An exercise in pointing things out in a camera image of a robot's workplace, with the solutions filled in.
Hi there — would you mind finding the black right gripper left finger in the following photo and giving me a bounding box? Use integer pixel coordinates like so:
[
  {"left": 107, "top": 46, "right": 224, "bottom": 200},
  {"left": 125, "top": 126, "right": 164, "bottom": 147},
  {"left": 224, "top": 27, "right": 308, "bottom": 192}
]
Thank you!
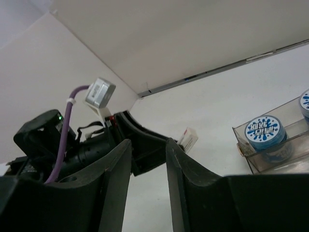
[{"left": 0, "top": 139, "right": 132, "bottom": 232}]

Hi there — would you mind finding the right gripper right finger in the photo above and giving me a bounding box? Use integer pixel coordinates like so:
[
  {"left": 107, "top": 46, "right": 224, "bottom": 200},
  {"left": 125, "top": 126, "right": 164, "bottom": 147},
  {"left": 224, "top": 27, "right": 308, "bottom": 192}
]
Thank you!
[{"left": 166, "top": 139, "right": 309, "bottom": 232}]

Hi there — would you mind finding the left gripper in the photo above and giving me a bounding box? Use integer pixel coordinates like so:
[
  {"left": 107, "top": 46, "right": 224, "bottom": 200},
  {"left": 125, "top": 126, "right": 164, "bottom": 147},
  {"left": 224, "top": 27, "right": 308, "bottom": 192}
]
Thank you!
[{"left": 62, "top": 111, "right": 168, "bottom": 176}]

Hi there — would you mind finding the white staples box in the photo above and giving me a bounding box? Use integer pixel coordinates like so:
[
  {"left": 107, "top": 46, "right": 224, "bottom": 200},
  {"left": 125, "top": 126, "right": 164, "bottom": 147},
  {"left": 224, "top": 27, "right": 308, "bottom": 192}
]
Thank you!
[{"left": 177, "top": 127, "right": 198, "bottom": 153}]

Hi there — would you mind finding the blue round jar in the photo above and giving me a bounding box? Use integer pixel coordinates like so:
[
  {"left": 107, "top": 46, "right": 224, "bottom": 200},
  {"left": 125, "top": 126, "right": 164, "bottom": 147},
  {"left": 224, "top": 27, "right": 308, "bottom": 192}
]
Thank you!
[
  {"left": 244, "top": 115, "right": 293, "bottom": 163},
  {"left": 298, "top": 89, "right": 309, "bottom": 123}
]

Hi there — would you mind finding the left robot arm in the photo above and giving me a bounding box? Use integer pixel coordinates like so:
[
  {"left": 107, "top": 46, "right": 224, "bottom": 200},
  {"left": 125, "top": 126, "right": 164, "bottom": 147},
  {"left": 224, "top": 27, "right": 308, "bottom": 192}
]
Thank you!
[{"left": 7, "top": 109, "right": 167, "bottom": 183}]

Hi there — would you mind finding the clear three-drawer organizer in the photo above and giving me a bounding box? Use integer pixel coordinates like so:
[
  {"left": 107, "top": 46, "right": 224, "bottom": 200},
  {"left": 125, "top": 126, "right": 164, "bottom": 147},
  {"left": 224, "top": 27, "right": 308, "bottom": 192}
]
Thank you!
[{"left": 233, "top": 98, "right": 309, "bottom": 174}]

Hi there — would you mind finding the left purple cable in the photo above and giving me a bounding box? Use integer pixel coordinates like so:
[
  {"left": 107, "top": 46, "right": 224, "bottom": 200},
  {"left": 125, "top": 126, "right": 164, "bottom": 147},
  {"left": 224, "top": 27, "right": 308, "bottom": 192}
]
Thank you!
[{"left": 44, "top": 85, "right": 90, "bottom": 184}]

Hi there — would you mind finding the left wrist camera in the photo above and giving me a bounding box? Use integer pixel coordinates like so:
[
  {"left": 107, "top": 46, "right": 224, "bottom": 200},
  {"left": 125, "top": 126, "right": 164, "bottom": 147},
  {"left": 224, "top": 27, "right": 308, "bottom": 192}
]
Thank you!
[{"left": 84, "top": 77, "right": 116, "bottom": 124}]

